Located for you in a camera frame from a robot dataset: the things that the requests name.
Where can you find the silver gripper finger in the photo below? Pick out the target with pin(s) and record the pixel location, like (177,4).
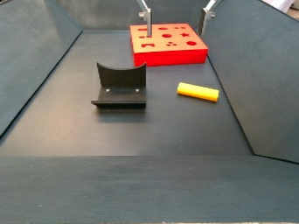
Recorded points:
(205,15)
(145,15)

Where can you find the yellow oval peg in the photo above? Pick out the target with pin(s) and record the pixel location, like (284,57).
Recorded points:
(204,93)

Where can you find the black curved fixture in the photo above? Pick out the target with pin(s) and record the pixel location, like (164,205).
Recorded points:
(121,87)

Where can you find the red foam shape block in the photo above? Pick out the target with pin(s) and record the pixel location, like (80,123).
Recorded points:
(173,45)

